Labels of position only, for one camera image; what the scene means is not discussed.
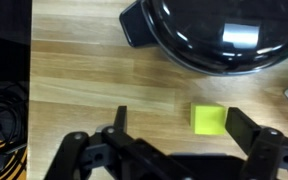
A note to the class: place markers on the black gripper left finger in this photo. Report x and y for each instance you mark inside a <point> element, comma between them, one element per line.
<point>117,156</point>

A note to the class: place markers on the orange black striped object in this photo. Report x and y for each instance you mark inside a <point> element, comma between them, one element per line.
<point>15,168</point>

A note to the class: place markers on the black round pan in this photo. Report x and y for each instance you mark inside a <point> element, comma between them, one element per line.
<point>224,30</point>

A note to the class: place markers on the yellow wooden block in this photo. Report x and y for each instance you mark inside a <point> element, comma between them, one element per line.
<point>208,119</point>

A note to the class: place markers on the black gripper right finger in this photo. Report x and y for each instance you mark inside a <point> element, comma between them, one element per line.
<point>270,153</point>

